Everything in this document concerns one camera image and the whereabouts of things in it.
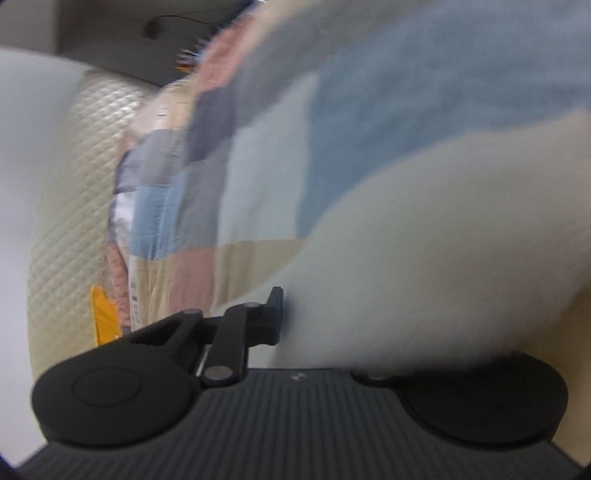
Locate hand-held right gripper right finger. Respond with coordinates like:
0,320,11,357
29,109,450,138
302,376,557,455
353,369,394,387

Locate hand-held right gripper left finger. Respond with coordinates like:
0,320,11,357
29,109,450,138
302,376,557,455
124,286,285,387

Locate cream fleece garment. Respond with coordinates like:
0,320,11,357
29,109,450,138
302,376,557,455
272,111,591,372

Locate yellow crown print pillow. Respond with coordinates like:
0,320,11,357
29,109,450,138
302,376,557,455
89,285,124,348

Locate checked patchwork quilt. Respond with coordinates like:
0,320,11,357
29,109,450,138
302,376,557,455
105,0,591,370

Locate cream quilted headboard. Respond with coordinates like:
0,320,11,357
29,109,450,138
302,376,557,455
27,69,155,370

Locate multicoloured clutter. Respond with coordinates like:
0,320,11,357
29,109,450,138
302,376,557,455
174,42,206,72

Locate dark grey cabinet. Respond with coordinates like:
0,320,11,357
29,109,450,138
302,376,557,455
58,0,262,88

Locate black cable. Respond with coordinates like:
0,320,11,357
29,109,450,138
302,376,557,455
142,15,220,41

